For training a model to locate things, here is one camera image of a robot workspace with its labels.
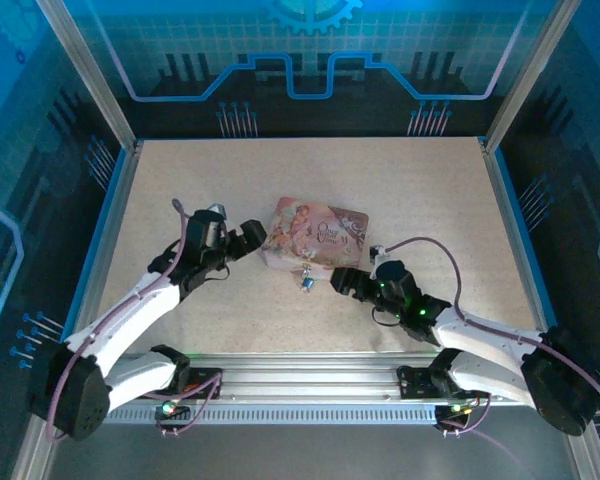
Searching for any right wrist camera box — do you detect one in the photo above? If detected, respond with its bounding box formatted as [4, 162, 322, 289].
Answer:
[368, 243, 392, 267]

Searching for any aluminium mounting beam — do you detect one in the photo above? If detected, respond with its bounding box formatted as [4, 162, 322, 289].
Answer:
[99, 351, 531, 409]

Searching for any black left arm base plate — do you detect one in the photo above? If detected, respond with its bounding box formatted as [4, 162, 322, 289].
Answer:
[173, 366, 225, 402]

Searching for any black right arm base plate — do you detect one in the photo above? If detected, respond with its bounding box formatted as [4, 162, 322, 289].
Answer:
[394, 363, 490, 402]

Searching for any pink illustrated tin box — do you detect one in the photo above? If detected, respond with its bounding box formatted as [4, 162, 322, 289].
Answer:
[259, 195, 371, 281]

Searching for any aluminium frame post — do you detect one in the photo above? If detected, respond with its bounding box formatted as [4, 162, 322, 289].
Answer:
[483, 0, 577, 152]
[33, 0, 142, 152]

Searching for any grey metal platform panel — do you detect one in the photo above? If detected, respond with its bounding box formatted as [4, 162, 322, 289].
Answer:
[9, 389, 600, 480]

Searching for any aluminium table side rail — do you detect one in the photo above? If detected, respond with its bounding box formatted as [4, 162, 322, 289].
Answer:
[478, 135, 562, 341]
[62, 139, 144, 351]

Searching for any slotted grey cable duct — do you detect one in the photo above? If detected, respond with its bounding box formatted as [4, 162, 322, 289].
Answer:
[103, 404, 439, 427]

